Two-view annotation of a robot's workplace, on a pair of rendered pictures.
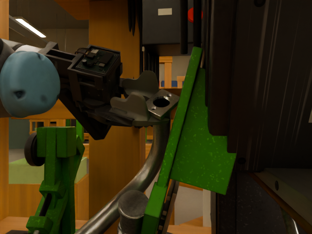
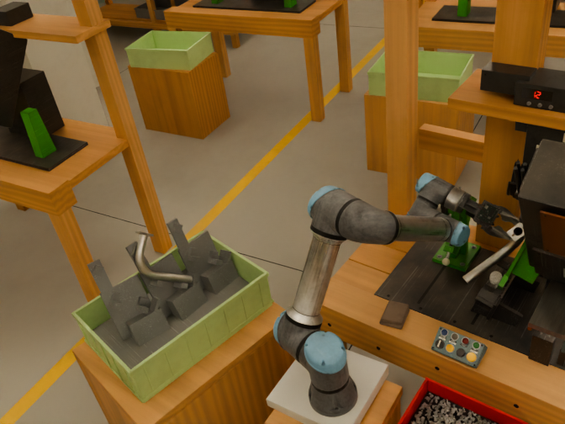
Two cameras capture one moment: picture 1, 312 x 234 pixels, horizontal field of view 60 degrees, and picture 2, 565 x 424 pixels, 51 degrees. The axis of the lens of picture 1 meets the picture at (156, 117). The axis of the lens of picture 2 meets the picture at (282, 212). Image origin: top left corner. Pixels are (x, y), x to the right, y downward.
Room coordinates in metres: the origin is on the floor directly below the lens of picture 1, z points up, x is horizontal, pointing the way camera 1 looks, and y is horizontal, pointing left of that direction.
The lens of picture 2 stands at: (-1.13, -0.19, 2.43)
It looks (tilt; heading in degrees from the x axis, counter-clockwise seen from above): 36 degrees down; 34
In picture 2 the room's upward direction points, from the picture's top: 9 degrees counter-clockwise
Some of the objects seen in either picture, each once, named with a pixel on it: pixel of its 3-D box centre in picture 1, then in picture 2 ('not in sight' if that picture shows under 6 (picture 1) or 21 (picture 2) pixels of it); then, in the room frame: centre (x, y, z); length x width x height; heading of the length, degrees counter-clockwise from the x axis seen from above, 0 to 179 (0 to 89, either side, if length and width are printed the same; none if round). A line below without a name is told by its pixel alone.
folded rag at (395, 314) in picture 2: not in sight; (394, 314); (0.21, 0.32, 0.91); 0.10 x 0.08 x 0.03; 3
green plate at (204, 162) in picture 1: (200, 132); (530, 255); (0.37, -0.06, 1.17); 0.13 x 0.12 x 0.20; 82
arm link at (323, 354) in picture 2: not in sight; (324, 358); (-0.16, 0.40, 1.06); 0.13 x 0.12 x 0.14; 66
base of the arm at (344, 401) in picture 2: not in sight; (331, 385); (-0.16, 0.39, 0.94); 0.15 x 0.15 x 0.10
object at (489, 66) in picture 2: not in sight; (508, 79); (0.68, 0.12, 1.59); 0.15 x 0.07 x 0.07; 82
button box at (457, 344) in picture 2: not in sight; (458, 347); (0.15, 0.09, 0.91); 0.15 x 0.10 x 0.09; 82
